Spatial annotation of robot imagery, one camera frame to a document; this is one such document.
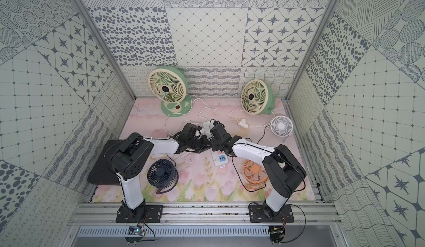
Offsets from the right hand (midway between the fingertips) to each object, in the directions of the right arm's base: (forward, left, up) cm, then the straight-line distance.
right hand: (217, 142), depth 91 cm
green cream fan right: (+27, -25, +9) cm, 38 cm away
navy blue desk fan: (-19, +25, +4) cm, 32 cm away
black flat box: (-19, +57, 0) cm, 60 cm away
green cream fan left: (+25, +27, +21) cm, 43 cm away
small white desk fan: (+10, -38, +2) cm, 40 cm away
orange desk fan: (-18, -19, 0) cm, 26 cm away
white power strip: (-8, -2, -3) cm, 9 cm away
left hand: (+1, +1, 0) cm, 1 cm away
